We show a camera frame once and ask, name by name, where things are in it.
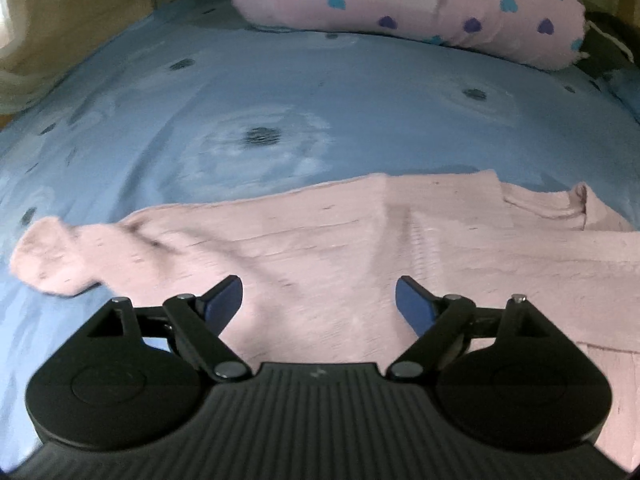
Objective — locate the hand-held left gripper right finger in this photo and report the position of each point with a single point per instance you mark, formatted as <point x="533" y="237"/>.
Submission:
<point x="411" y="301"/>

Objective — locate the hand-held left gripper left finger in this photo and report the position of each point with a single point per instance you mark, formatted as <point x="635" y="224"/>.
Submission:
<point x="227" y="301"/>

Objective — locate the pink knitted baby garment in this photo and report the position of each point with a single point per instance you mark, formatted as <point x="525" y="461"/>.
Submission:
<point x="325" y="240"/>

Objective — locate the blue dandelion print bed sheet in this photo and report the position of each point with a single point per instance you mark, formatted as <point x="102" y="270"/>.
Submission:
<point x="350" y="110"/>

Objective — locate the pink pillow with heart print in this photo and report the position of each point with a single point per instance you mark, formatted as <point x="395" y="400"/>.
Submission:
<point x="400" y="0"/>

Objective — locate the beige cloth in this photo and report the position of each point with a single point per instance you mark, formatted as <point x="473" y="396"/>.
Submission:
<point x="55" y="35"/>

